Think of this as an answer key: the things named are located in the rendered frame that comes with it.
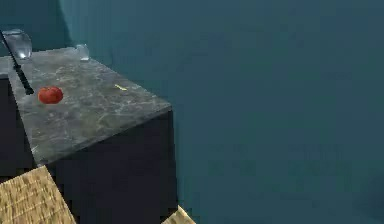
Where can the small yellow strip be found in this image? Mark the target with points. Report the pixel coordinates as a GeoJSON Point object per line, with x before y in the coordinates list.
{"type": "Point", "coordinates": [120, 87]}

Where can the black cabinet with marble top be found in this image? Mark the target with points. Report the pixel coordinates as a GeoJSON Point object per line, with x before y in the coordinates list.
{"type": "Point", "coordinates": [100, 133]}

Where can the small clear glass cup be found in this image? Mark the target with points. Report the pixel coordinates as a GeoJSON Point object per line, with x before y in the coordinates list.
{"type": "Point", "coordinates": [83, 52]}

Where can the red tomato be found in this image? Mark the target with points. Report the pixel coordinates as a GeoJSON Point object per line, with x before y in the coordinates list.
{"type": "Point", "coordinates": [50, 95]}

